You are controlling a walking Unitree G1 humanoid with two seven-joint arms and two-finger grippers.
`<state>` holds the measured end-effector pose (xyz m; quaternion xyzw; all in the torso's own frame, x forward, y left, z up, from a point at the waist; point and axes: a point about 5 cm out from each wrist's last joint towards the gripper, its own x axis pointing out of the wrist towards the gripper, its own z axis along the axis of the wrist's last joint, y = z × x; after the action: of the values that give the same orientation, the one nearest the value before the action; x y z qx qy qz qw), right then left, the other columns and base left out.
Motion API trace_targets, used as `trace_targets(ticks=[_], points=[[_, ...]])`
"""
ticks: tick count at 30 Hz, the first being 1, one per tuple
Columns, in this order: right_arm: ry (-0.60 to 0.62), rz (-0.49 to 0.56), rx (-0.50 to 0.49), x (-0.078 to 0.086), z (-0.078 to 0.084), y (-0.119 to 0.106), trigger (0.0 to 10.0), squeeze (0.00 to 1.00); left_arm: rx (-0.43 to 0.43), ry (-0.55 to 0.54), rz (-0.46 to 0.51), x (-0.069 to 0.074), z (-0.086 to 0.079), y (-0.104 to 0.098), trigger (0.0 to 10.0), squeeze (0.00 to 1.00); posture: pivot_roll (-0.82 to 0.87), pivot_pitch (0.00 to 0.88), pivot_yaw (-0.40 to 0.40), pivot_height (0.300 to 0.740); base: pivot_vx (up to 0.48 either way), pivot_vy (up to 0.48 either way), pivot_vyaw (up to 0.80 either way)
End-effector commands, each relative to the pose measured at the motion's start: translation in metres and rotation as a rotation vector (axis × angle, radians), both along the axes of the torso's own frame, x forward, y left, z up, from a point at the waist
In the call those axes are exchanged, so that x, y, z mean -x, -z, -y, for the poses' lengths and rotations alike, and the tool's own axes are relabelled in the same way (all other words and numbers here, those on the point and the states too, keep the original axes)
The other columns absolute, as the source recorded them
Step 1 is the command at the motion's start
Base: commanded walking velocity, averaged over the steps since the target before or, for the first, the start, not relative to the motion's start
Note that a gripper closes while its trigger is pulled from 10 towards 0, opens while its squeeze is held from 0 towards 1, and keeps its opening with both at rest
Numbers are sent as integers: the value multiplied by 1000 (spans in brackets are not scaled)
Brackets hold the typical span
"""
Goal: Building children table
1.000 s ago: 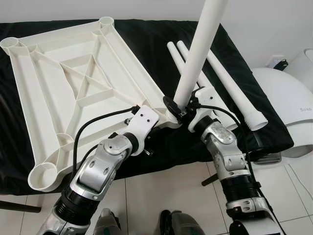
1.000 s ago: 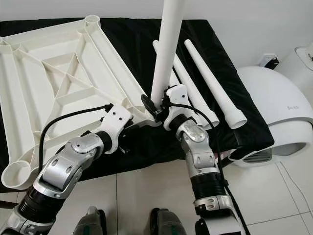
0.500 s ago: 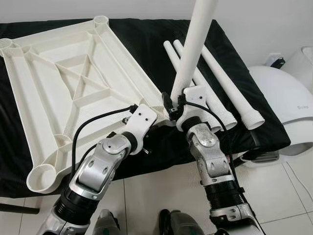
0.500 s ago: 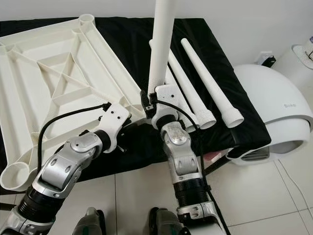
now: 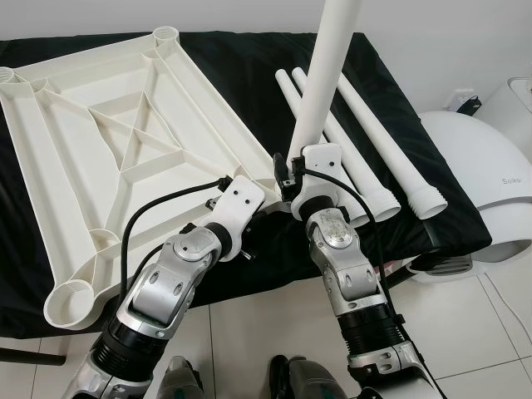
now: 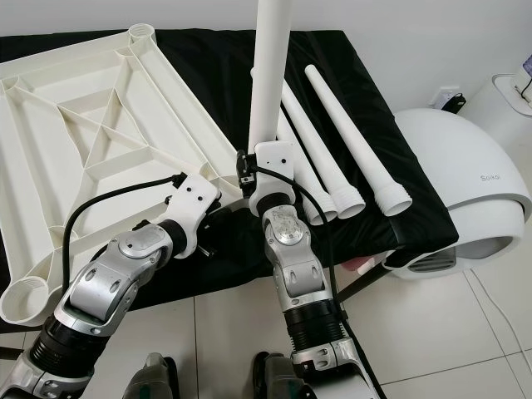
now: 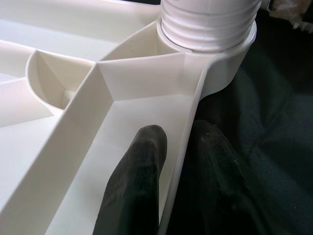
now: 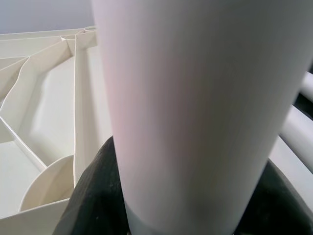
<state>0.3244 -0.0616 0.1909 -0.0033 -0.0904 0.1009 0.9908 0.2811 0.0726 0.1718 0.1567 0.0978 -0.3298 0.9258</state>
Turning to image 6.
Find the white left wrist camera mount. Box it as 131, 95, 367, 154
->
162, 172, 221, 250

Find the grey left robot foot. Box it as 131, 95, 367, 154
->
125, 353, 180, 399

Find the black padded bed cover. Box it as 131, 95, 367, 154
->
0, 29, 460, 333

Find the white floor cable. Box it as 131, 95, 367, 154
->
470, 270, 532, 333

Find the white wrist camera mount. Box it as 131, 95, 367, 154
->
162, 172, 221, 250
254, 140, 298, 217

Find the white plastic table leg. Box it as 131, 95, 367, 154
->
283, 79, 367, 221
245, 0, 293, 159
278, 108, 337, 225
303, 65, 414, 219

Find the wall socket black plug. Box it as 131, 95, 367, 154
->
432, 86, 466, 113

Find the white plastic table top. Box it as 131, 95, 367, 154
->
0, 23, 246, 327

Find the grey robot foot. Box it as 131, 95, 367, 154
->
249, 353, 317, 399
125, 353, 180, 399

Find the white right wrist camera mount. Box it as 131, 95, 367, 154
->
254, 140, 298, 217

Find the grey right robot foot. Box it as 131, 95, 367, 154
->
249, 353, 317, 399

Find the white dome appliance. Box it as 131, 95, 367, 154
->
387, 108, 532, 279

